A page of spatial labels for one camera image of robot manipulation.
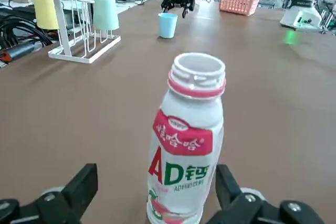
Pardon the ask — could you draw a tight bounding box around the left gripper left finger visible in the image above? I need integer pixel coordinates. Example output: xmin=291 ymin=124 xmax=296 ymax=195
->
xmin=0 ymin=163 xmax=99 ymax=224

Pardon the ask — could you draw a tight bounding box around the blue ceramic cup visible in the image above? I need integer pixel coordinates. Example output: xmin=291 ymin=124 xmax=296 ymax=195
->
xmin=157 ymin=13 xmax=179 ymax=39

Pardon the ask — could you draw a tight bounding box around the black tool orange end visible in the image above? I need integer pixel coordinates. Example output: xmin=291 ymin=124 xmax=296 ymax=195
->
xmin=0 ymin=44 xmax=36 ymax=63

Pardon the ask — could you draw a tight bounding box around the mint green cup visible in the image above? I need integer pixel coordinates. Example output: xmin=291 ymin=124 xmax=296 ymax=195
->
xmin=93 ymin=0 xmax=120 ymax=31

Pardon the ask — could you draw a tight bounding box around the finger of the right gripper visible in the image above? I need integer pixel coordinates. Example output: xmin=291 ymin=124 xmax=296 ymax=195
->
xmin=160 ymin=0 xmax=177 ymax=13
xmin=181 ymin=0 xmax=196 ymax=19

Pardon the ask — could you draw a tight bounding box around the white wire cup rack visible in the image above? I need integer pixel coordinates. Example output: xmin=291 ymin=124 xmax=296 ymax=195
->
xmin=48 ymin=0 xmax=122 ymax=64

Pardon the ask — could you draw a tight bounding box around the white juice bottle red label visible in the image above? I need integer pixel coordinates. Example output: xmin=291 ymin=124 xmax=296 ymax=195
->
xmin=146 ymin=52 xmax=227 ymax=224

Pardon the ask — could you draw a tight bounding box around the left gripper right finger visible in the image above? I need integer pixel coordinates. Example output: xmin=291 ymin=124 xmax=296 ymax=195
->
xmin=207 ymin=164 xmax=326 ymax=224

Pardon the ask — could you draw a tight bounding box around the yellow cup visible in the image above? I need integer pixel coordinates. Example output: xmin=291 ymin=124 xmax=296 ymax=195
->
xmin=33 ymin=0 xmax=60 ymax=30

